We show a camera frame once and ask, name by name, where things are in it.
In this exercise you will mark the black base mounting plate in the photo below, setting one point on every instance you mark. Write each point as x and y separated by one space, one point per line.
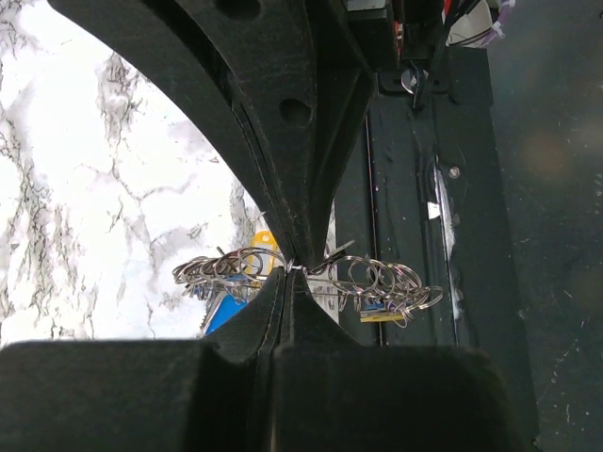
423 188

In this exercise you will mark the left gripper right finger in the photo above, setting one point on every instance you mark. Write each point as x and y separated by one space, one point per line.
331 394

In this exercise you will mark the blue key tag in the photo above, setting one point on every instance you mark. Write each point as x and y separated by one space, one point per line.
372 309
220 310

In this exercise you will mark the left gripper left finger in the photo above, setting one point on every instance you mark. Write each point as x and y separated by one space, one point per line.
209 394

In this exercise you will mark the yellow key tag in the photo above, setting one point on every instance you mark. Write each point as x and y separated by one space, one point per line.
260 261

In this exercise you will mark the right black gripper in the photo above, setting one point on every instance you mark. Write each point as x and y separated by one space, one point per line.
299 78

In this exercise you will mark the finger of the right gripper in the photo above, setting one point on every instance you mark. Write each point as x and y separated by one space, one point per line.
162 42

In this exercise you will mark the metal disc with keyrings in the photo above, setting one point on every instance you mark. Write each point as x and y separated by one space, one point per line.
339 281

